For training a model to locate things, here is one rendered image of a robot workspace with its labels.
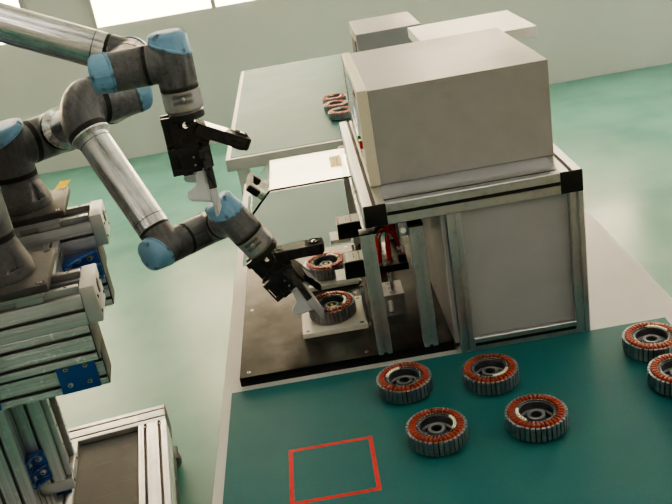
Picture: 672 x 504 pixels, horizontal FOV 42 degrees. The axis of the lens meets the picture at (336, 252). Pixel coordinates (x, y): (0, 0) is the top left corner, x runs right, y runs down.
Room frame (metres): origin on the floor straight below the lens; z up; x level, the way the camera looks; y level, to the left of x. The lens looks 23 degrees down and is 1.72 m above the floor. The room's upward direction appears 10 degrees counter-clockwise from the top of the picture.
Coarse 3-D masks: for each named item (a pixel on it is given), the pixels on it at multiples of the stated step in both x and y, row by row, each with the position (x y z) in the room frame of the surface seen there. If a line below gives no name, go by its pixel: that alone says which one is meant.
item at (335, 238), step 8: (336, 216) 2.10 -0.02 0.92; (344, 216) 2.09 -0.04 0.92; (352, 216) 2.08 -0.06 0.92; (336, 224) 2.10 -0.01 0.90; (344, 224) 2.04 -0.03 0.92; (352, 224) 2.04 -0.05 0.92; (392, 224) 2.03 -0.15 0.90; (336, 232) 2.09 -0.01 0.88; (344, 232) 2.04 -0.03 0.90; (352, 232) 2.03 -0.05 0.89; (376, 232) 2.03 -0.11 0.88; (336, 240) 2.04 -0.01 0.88; (344, 240) 2.04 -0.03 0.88
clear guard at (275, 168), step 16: (272, 160) 2.21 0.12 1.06; (288, 160) 2.18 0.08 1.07; (304, 160) 2.16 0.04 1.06; (320, 160) 2.13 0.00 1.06; (272, 176) 2.07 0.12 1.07; (288, 176) 2.05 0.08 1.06; (304, 176) 2.03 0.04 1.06; (320, 176) 2.00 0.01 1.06; (336, 176) 1.98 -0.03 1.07; (256, 208) 1.97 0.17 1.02
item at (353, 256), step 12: (348, 252) 1.85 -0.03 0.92; (360, 252) 1.84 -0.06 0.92; (396, 252) 1.86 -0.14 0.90; (348, 264) 1.79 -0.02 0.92; (360, 264) 1.79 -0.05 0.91; (384, 264) 1.80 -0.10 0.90; (396, 264) 1.79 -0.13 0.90; (408, 264) 1.79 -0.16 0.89; (336, 276) 1.82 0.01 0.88; (348, 276) 1.79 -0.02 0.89; (360, 276) 1.79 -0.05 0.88
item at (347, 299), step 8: (320, 296) 1.86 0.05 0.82; (328, 296) 1.86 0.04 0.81; (336, 296) 1.85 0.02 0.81; (344, 296) 1.83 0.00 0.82; (352, 296) 1.84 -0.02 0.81; (328, 304) 1.83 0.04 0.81; (336, 304) 1.82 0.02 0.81; (344, 304) 1.79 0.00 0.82; (352, 304) 1.80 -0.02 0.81; (312, 312) 1.79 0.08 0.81; (328, 312) 1.77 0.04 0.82; (336, 312) 1.77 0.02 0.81; (344, 312) 1.78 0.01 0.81; (352, 312) 1.79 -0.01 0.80; (312, 320) 1.80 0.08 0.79; (320, 320) 1.78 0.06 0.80; (328, 320) 1.77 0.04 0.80; (336, 320) 1.77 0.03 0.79; (344, 320) 1.78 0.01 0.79
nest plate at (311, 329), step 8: (360, 296) 1.89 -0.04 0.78; (360, 304) 1.85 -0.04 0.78; (360, 312) 1.81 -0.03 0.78; (304, 320) 1.82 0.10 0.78; (352, 320) 1.78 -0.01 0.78; (360, 320) 1.77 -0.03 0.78; (304, 328) 1.78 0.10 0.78; (312, 328) 1.77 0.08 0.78; (320, 328) 1.77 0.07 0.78; (328, 328) 1.76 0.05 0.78; (336, 328) 1.75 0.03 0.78; (344, 328) 1.75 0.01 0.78; (352, 328) 1.75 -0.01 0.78; (360, 328) 1.75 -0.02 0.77; (304, 336) 1.75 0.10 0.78; (312, 336) 1.75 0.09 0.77
